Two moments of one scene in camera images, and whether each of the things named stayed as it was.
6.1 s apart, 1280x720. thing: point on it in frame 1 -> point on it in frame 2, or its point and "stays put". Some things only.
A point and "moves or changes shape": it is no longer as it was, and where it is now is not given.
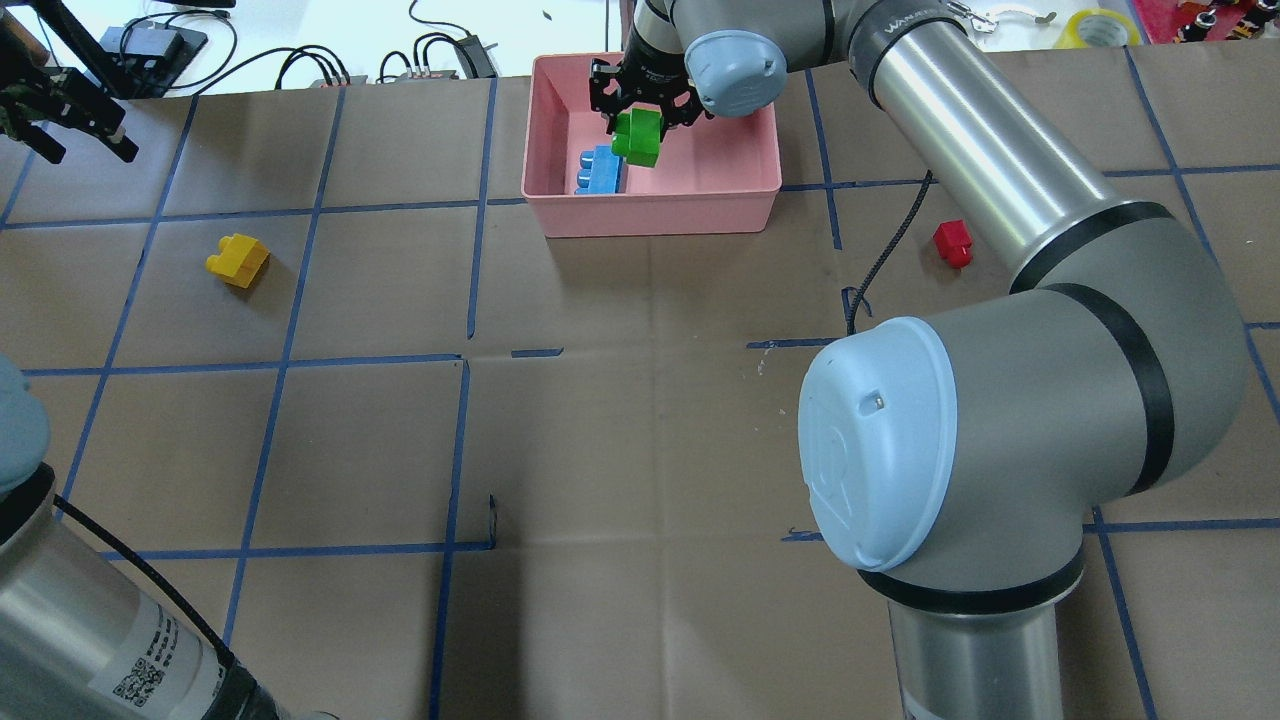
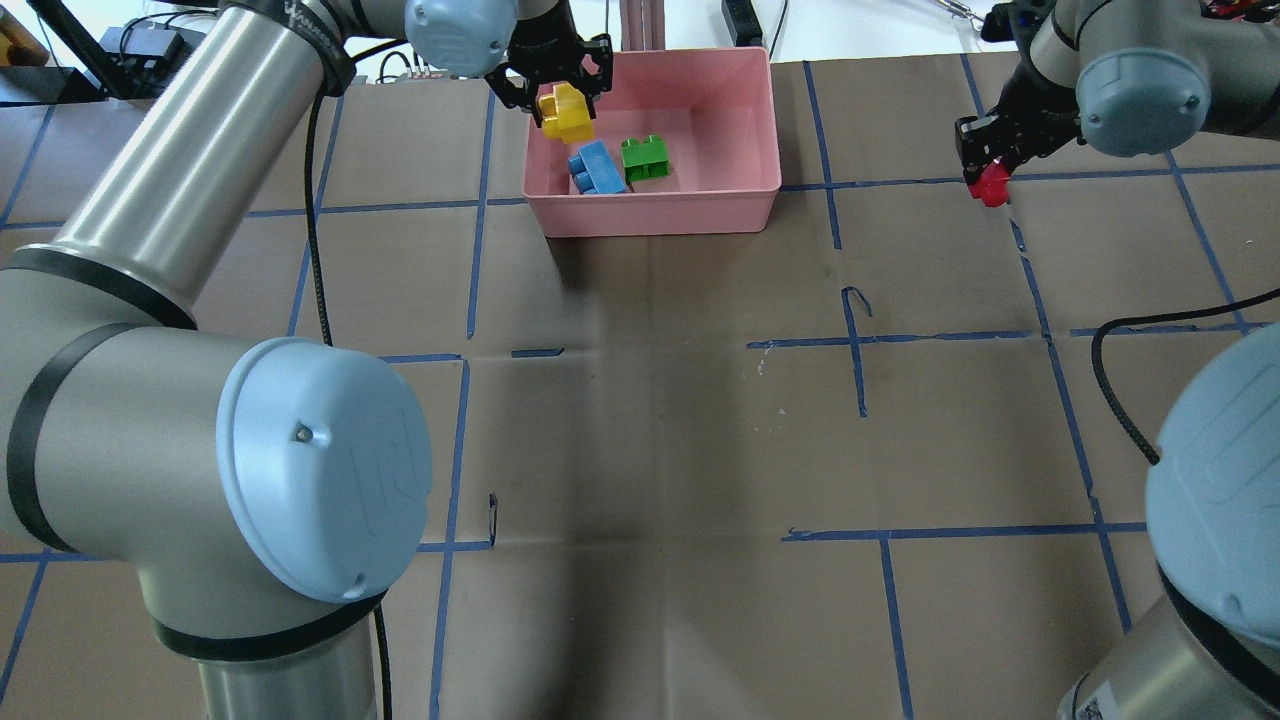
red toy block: x=953 y=242 moves or changes shape
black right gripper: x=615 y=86 -> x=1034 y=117
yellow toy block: x=239 y=259 -> x=565 y=114
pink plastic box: x=718 y=175 stays put
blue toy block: x=600 y=171 stays put
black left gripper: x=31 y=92 -> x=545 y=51
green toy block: x=638 y=136 moves or changes shape
